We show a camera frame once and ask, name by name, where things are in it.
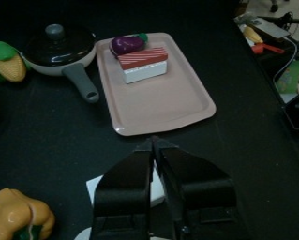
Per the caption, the yellow toy corn green husk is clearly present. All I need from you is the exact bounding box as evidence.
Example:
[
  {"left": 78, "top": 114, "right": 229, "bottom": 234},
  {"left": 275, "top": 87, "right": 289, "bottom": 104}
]
[{"left": 0, "top": 40, "right": 30, "bottom": 83}]

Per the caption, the white segmented toy block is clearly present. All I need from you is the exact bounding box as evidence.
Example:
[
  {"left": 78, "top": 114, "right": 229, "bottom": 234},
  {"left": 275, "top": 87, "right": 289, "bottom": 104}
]
[{"left": 85, "top": 160, "right": 168, "bottom": 209}]

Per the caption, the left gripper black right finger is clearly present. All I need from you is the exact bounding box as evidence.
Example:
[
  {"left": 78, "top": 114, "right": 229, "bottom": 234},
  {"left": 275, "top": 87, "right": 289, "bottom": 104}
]
[{"left": 151, "top": 135, "right": 251, "bottom": 240}]

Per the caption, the pink rectangular tray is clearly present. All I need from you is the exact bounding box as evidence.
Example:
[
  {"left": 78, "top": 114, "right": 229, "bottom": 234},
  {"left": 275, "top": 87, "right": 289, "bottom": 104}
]
[{"left": 94, "top": 32, "right": 217, "bottom": 137}]

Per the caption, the yellow toy bell pepper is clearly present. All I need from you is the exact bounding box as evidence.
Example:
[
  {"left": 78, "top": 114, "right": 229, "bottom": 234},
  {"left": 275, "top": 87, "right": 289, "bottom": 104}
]
[{"left": 0, "top": 187, "right": 56, "bottom": 240}]

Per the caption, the grey flat device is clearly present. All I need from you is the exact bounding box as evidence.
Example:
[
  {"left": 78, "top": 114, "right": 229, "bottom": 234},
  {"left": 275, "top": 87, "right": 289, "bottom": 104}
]
[{"left": 255, "top": 17, "right": 291, "bottom": 40}]

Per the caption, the black pot lid grey knob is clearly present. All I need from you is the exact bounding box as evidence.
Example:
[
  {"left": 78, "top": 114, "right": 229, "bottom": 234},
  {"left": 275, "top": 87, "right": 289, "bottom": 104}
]
[{"left": 22, "top": 23, "right": 97, "bottom": 68}]

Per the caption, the toy cake slice red top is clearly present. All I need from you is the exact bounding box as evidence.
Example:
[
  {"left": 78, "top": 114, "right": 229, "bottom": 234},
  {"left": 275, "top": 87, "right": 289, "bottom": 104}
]
[{"left": 116, "top": 46, "right": 169, "bottom": 84}]

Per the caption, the red handled tool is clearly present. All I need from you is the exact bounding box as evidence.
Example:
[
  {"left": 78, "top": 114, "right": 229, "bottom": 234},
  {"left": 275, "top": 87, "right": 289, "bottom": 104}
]
[{"left": 249, "top": 42, "right": 285, "bottom": 55}]

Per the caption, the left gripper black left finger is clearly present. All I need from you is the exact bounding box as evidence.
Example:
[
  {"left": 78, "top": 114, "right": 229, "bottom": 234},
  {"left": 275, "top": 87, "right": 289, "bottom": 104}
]
[{"left": 89, "top": 136, "right": 153, "bottom": 240}]

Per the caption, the green paper bag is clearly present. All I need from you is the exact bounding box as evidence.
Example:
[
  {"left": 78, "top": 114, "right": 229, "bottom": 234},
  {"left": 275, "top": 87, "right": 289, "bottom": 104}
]
[{"left": 275, "top": 59, "right": 299, "bottom": 95}]

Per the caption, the yellow handled tool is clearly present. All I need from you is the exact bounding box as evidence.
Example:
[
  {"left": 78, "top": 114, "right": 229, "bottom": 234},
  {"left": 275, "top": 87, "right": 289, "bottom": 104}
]
[{"left": 243, "top": 26, "right": 264, "bottom": 45}]

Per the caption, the white cable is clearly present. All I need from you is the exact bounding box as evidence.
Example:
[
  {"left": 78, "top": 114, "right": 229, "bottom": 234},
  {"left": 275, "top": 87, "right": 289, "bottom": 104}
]
[{"left": 271, "top": 37, "right": 299, "bottom": 92}]

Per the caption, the purple toy eggplant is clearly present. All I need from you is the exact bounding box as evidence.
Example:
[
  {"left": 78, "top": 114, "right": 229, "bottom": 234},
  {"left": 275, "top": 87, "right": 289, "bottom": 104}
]
[{"left": 109, "top": 32, "right": 149, "bottom": 59}]

